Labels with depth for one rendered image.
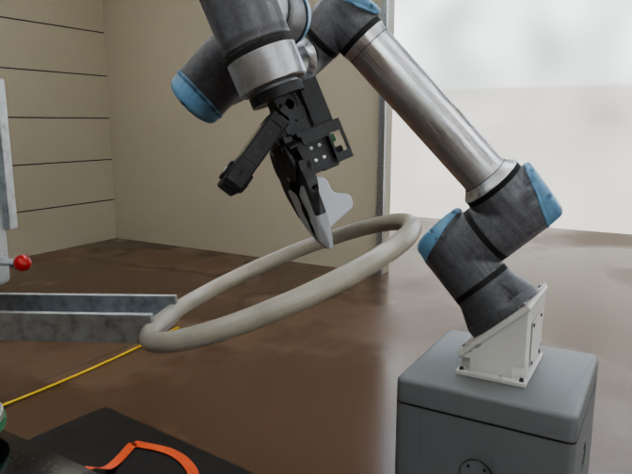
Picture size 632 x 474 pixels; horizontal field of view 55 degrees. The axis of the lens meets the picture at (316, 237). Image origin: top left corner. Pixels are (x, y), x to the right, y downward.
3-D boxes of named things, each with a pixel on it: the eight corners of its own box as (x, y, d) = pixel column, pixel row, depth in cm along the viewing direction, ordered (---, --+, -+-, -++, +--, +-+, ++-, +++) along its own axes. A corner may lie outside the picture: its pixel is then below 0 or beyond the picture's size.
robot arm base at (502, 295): (484, 323, 159) (461, 293, 161) (544, 283, 150) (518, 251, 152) (464, 346, 143) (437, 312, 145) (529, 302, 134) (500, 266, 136)
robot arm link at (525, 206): (507, 244, 154) (307, 22, 148) (565, 200, 148) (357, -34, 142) (512, 265, 140) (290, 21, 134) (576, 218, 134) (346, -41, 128)
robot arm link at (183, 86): (273, 55, 151) (148, 81, 88) (308, 18, 146) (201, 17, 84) (305, 90, 152) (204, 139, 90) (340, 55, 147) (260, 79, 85)
